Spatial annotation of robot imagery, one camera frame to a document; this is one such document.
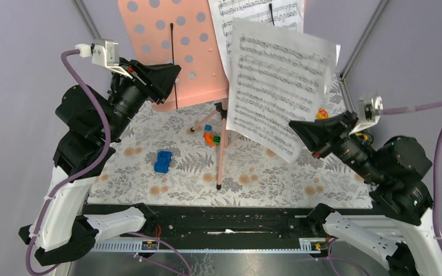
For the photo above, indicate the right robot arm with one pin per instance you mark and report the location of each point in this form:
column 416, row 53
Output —
column 395, row 172

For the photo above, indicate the grey slotted cable duct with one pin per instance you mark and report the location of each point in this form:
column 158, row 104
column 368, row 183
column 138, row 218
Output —
column 242, row 245

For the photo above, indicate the orange curved toy piece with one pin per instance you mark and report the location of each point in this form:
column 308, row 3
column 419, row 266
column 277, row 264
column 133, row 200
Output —
column 208, row 139

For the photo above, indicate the green toy brick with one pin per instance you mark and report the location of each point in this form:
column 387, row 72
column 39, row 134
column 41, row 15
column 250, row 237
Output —
column 216, row 140

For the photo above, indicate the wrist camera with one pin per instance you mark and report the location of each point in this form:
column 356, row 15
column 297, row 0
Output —
column 104, row 53
column 370, row 107

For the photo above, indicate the light blue toy brick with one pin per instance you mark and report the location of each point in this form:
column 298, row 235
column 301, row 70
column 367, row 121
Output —
column 208, row 128

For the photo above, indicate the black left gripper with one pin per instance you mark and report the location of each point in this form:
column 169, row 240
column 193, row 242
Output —
column 156, row 80

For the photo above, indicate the floral patterned table mat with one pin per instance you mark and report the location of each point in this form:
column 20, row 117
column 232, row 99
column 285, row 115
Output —
column 253, row 175

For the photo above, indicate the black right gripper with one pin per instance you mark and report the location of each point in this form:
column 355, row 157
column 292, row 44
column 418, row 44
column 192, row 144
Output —
column 320, row 135

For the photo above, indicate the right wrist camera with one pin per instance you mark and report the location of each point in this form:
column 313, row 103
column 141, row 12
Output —
column 370, row 107

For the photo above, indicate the blue toy car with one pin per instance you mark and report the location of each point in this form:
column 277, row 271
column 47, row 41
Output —
column 163, row 162

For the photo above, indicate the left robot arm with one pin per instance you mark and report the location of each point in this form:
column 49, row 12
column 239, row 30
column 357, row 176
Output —
column 60, row 234

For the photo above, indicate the pink music stand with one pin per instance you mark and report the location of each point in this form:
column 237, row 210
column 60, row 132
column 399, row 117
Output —
column 182, row 33

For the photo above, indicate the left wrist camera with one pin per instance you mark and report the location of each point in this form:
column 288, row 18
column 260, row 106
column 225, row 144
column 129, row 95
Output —
column 104, row 53

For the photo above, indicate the yellow flower toy block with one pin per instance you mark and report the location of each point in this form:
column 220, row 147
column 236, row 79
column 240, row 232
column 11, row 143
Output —
column 322, row 114

